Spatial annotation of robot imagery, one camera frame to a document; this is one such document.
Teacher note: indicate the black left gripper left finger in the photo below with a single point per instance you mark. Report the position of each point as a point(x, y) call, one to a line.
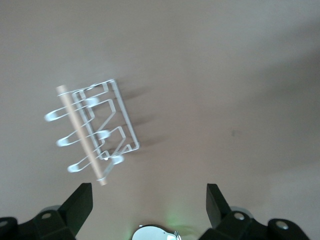
point(75, 210)

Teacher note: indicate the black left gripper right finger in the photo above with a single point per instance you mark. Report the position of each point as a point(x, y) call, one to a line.
point(220, 212)

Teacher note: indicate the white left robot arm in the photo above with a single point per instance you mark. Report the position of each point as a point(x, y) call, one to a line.
point(150, 233)

